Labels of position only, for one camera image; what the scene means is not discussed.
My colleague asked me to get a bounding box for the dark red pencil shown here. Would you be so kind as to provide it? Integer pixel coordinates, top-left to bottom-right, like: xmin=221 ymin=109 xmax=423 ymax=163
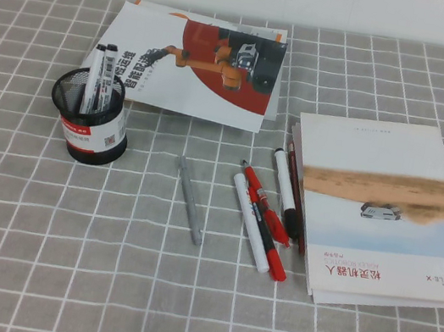
xmin=268 ymin=140 xmax=325 ymax=257

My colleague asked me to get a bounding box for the white marker with barcode label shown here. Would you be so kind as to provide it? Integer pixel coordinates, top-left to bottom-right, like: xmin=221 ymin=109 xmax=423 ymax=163
xmin=78 ymin=41 xmax=108 ymax=117
xmin=90 ymin=41 xmax=121 ymax=115

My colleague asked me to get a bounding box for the red and black marker pen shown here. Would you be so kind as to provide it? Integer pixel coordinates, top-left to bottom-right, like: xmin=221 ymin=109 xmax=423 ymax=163
xmin=220 ymin=158 xmax=307 ymax=284

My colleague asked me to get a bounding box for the black mesh pen holder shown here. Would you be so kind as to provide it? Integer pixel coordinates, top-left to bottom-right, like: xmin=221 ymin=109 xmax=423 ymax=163
xmin=40 ymin=61 xmax=141 ymax=169

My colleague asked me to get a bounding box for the grey checked tablecloth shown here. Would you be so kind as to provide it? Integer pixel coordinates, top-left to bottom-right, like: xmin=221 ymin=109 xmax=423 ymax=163
xmin=0 ymin=0 xmax=444 ymax=332

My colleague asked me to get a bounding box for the short red gel pen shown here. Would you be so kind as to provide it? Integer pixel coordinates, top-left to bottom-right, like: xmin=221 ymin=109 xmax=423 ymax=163
xmin=247 ymin=187 xmax=299 ymax=249

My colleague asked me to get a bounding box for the booklet with desert picture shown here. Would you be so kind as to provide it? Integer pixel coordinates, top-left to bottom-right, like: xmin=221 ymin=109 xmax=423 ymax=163
xmin=269 ymin=102 xmax=444 ymax=313

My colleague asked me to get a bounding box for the grey pen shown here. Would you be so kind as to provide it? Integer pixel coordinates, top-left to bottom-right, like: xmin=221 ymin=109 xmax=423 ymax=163
xmin=161 ymin=153 xmax=219 ymax=248

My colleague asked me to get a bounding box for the white marker with black cap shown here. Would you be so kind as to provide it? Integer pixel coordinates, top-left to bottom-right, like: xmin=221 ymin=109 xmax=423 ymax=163
xmin=259 ymin=147 xmax=315 ymax=241

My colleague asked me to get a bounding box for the all-white marker pen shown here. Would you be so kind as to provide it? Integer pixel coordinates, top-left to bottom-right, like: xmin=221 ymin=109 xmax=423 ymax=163
xmin=218 ymin=171 xmax=286 ymax=274

